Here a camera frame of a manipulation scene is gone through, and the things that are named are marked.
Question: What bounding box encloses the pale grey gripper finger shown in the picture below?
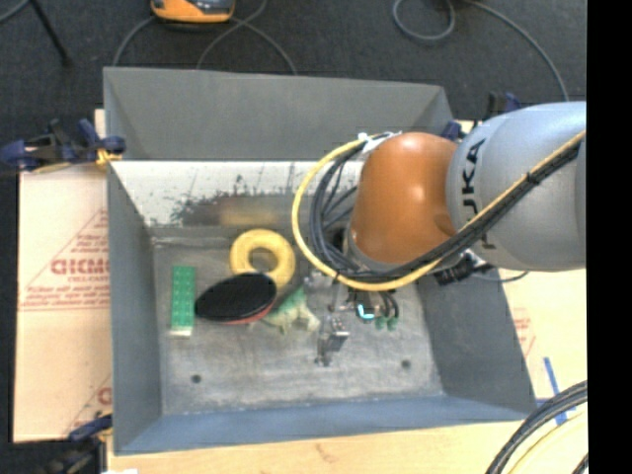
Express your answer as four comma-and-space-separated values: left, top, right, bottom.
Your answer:
315, 313, 333, 367
330, 316, 352, 353

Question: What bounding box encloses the green toy animal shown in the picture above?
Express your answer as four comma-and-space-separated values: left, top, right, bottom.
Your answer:
263, 286, 321, 336

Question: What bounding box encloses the grey metal bin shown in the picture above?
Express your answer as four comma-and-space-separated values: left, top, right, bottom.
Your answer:
102, 65, 538, 456

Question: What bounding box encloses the black oval disc, red rim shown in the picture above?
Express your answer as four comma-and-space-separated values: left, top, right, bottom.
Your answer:
194, 272, 278, 326

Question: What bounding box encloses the green studded flat block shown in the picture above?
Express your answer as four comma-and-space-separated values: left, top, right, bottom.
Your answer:
170, 265, 198, 338

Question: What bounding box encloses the brown cardboard board, red print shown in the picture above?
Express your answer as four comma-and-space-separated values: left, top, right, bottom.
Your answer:
12, 108, 588, 444

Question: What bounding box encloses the black cylinder on white bracket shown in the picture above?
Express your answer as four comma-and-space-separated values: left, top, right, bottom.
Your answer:
433, 255, 495, 286

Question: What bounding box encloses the yellow ring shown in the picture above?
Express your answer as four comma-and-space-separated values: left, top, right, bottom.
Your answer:
229, 228, 297, 291

